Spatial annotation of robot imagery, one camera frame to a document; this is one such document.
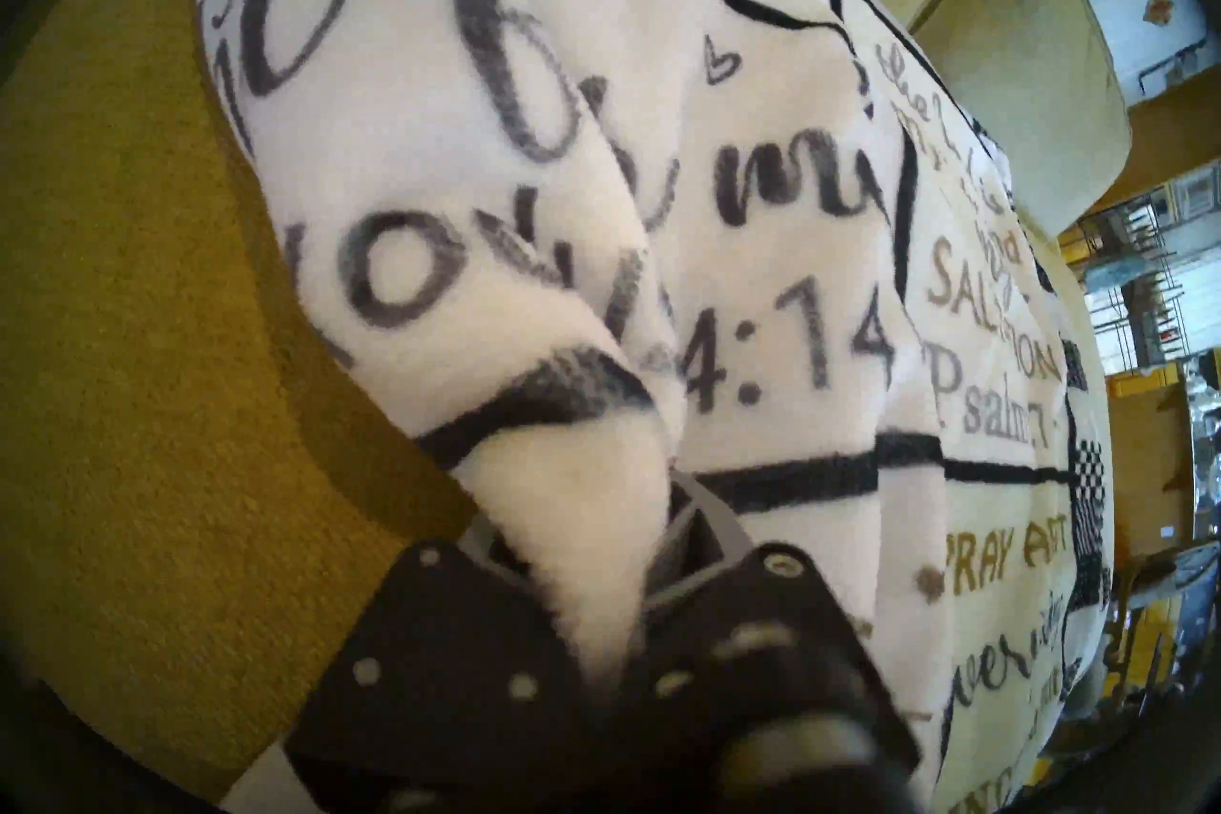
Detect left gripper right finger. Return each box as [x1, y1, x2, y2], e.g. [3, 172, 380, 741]
[615, 469, 924, 814]

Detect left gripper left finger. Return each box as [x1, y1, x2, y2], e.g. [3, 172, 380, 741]
[284, 521, 611, 814]

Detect white scripture print blanket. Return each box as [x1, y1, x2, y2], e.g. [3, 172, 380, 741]
[196, 0, 1117, 814]

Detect yellow sofa seat cushion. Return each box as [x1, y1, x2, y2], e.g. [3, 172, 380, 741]
[0, 0, 478, 808]

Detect black wrought iron chairs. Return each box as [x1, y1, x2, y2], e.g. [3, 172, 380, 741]
[1078, 164, 1221, 374]

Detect tall wooden cabinet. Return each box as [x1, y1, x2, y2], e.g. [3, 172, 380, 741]
[1087, 92, 1221, 214]

